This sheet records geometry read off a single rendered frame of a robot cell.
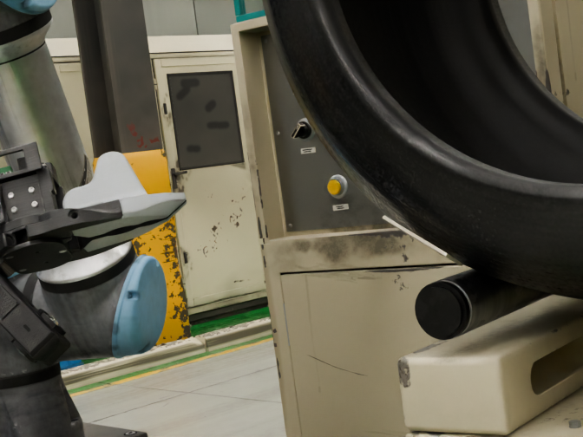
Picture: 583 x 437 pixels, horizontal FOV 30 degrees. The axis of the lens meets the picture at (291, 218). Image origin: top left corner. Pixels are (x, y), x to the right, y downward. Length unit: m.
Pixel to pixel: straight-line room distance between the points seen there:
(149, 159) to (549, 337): 5.72
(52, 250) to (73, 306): 0.41
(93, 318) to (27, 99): 0.26
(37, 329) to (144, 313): 0.45
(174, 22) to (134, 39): 4.09
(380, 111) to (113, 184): 0.21
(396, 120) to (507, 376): 0.21
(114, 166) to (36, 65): 0.34
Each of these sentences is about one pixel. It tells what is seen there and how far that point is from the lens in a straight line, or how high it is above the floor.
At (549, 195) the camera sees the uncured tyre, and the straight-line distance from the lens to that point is 0.76.
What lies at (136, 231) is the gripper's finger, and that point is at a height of 0.99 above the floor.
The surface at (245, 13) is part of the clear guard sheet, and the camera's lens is 1.87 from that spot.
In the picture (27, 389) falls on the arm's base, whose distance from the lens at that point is 1.35.
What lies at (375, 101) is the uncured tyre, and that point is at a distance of 0.82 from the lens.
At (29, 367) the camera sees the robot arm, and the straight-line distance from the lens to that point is 1.35.
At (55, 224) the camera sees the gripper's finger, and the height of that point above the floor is 1.00.
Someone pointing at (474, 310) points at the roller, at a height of 0.90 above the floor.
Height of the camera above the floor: 1.03
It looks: 3 degrees down
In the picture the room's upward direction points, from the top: 8 degrees counter-clockwise
